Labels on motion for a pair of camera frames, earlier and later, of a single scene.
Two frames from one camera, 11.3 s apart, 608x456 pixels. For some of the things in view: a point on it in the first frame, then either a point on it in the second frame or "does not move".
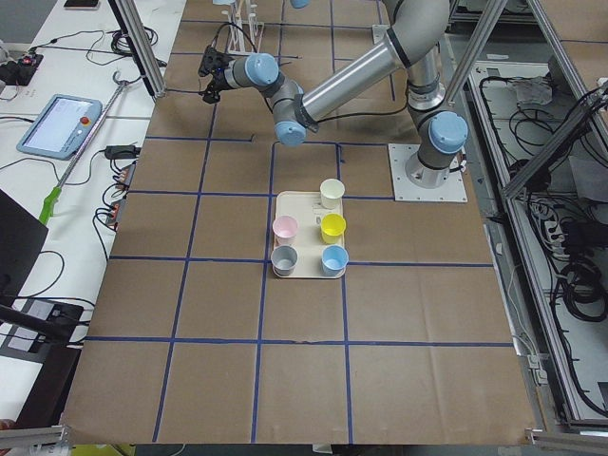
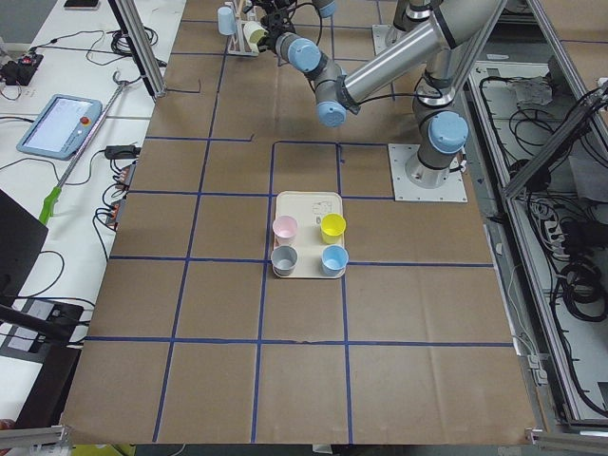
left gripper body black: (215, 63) to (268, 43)
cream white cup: (332, 191) to (254, 30)
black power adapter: (122, 152) does not move
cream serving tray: (308, 209) does not move
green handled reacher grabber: (84, 147) does not move
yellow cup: (332, 227) does not move
